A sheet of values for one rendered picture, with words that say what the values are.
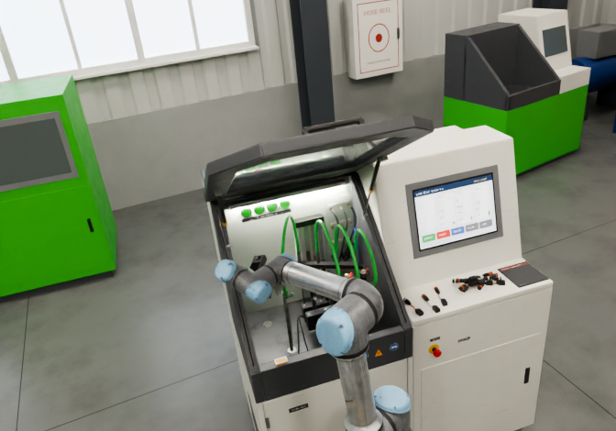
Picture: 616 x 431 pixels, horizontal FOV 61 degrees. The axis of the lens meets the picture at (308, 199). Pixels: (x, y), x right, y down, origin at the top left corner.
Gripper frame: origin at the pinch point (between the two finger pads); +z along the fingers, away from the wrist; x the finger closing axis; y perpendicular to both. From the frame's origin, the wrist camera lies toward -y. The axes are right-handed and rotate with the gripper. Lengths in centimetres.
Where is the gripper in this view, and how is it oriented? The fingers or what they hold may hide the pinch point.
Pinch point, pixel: (275, 284)
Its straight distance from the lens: 204.5
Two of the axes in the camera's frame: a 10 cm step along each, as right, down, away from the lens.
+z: 4.4, 3.4, 8.3
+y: -0.3, 9.3, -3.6
